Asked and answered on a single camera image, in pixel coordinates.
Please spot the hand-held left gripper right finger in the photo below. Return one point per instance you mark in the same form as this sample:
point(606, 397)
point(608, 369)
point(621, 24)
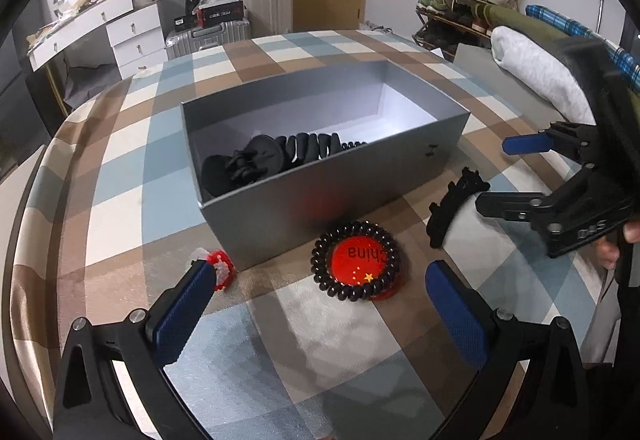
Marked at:
point(457, 315)

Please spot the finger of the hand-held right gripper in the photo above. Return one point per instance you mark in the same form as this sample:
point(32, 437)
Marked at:
point(510, 205)
point(522, 144)

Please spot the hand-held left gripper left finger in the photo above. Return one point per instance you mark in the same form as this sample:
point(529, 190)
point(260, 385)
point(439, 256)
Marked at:
point(182, 315)

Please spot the black toothed hair clip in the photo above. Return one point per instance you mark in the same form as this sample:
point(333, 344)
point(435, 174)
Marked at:
point(450, 207)

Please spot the red clear suction cup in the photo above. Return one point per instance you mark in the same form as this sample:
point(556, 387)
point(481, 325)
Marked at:
point(222, 267)

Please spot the grey cardboard box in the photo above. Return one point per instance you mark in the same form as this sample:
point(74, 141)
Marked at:
point(300, 205)

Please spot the large black hair claw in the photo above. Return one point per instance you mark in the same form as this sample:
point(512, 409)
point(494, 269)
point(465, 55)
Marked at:
point(310, 147)

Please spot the person's right hand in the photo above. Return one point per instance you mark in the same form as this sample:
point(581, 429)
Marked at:
point(620, 245)

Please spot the white rolled quilt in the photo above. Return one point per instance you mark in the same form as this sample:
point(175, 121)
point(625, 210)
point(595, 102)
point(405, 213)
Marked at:
point(540, 70)

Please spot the red round badge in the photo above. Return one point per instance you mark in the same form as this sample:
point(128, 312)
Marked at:
point(362, 265)

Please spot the olive rolled blanket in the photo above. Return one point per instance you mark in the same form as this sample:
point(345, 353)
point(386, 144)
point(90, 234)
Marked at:
point(525, 22)

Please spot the blue plaid blanket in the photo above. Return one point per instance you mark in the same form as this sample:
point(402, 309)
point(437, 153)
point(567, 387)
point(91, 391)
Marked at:
point(575, 22)

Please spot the plaid bed sheet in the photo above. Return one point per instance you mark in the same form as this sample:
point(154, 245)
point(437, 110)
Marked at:
point(150, 180)

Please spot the thin black rod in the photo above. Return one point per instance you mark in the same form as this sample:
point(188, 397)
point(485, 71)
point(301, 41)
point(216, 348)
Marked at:
point(601, 10)

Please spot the person's dark clothing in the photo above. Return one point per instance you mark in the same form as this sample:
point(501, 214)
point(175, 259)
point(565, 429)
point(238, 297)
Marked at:
point(627, 345)

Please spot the silver suitcase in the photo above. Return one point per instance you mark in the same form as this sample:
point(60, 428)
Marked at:
point(210, 37)

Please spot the white dresser with drawers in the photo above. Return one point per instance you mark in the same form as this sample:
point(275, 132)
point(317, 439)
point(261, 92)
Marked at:
point(130, 35)

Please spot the small black box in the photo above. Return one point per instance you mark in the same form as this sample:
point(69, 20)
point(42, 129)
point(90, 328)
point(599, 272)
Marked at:
point(183, 22)

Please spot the black and red box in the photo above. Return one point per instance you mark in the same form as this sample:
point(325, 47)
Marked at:
point(220, 14)

